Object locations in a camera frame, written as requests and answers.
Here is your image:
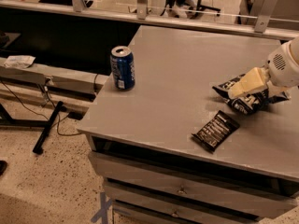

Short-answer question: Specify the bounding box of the blue soda can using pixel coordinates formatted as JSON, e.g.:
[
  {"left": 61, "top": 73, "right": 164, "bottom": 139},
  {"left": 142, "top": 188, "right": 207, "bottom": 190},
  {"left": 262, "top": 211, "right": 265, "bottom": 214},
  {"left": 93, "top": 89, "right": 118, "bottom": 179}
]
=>
[{"left": 110, "top": 46, "right": 135, "bottom": 91}]

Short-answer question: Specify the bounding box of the grey drawer cabinet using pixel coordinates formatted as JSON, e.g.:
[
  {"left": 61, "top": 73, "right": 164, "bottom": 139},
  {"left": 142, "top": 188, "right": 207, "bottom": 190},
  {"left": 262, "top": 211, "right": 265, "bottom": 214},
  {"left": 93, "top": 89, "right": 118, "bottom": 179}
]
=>
[{"left": 78, "top": 26, "right": 299, "bottom": 224}]

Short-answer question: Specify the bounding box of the blue Kettle chip bag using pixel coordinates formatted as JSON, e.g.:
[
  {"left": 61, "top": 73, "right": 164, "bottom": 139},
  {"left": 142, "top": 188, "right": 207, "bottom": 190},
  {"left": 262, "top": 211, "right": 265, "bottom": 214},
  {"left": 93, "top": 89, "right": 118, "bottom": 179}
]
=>
[{"left": 212, "top": 74, "right": 290, "bottom": 115}]

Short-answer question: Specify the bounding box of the grey metal rail barrier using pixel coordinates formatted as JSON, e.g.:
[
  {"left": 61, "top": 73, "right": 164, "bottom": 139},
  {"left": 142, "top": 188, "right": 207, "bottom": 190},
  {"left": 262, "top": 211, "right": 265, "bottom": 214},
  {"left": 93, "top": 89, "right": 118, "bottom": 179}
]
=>
[{"left": 0, "top": 0, "right": 299, "bottom": 40}]

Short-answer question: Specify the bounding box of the black rxbar chocolate wrapper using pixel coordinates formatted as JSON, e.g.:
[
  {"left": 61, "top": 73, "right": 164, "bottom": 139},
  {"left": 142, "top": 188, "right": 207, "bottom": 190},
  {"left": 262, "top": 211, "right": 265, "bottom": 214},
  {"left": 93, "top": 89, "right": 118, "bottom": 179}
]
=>
[{"left": 192, "top": 110, "right": 240, "bottom": 151}]

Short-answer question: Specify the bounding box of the black cable on floor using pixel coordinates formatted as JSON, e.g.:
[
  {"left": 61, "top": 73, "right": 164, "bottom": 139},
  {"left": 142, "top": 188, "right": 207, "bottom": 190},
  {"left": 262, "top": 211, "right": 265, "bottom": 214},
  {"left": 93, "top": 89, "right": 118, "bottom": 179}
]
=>
[{"left": 0, "top": 73, "right": 100, "bottom": 137}]

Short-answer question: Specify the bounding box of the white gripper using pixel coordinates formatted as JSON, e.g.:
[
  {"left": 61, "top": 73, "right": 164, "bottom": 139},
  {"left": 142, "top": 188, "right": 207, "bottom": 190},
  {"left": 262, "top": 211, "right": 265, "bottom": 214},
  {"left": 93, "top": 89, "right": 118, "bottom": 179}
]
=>
[{"left": 228, "top": 36, "right": 299, "bottom": 99}]

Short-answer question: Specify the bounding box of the white crumpled cloth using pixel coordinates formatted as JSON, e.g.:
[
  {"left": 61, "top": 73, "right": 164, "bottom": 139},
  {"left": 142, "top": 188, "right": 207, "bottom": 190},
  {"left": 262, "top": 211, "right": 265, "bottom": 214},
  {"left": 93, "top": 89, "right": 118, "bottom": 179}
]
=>
[{"left": 4, "top": 55, "right": 36, "bottom": 69}]

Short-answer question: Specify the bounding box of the grey low shelf bench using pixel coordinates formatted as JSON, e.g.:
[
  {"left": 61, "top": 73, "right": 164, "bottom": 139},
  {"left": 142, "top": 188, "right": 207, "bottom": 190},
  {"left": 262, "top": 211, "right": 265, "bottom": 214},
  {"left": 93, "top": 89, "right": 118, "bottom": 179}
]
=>
[{"left": 0, "top": 58, "right": 108, "bottom": 113}]

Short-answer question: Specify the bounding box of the black floor stand bar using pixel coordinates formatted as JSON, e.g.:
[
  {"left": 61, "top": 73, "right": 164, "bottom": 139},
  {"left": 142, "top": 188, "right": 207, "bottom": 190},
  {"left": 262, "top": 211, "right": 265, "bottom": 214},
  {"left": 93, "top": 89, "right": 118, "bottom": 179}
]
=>
[{"left": 33, "top": 101, "right": 64, "bottom": 155}]

